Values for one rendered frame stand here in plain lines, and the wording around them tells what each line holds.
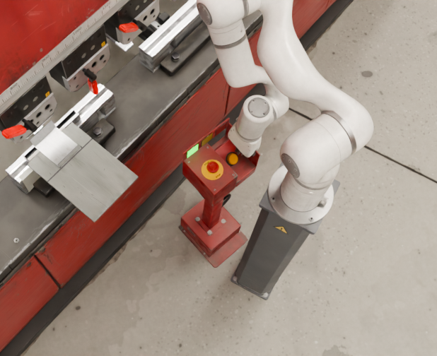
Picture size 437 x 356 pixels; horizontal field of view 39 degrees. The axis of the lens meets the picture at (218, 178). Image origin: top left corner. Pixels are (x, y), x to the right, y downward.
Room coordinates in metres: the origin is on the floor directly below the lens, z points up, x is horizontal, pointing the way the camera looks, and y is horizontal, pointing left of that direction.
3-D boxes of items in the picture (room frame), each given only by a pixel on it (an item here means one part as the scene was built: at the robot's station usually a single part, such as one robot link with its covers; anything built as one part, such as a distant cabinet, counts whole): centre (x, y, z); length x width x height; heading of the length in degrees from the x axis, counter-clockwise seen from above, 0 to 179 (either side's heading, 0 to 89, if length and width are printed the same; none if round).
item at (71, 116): (0.72, 0.50, 0.99); 0.20 x 0.03 x 0.03; 150
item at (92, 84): (0.80, 0.38, 1.20); 0.04 x 0.02 x 0.10; 60
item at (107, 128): (0.71, 0.44, 0.89); 0.30 x 0.05 x 0.03; 150
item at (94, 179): (0.63, 0.38, 1.00); 0.26 x 0.18 x 0.01; 60
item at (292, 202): (0.67, -0.24, 1.09); 0.19 x 0.19 x 0.18
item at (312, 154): (0.65, -0.22, 1.30); 0.19 x 0.12 x 0.24; 136
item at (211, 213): (0.83, 0.00, 0.39); 0.05 x 0.05 x 0.54; 51
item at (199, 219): (0.83, 0.00, 0.13); 0.10 x 0.10 x 0.01; 51
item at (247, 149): (0.85, -0.06, 0.95); 0.10 x 0.07 x 0.11; 51
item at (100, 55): (0.85, 0.42, 1.26); 0.15 x 0.09 x 0.17; 150
